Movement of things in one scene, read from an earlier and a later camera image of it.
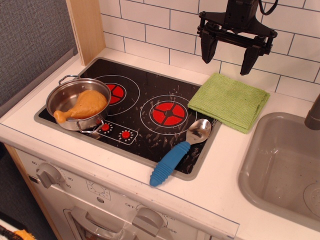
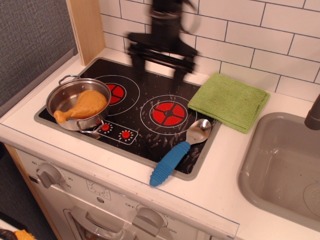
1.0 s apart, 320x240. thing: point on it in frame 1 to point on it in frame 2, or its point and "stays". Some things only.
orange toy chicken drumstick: [91, 103] stays
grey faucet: [312, 121] stays
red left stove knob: [105, 127] stays
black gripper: [238, 25] to [164, 45]
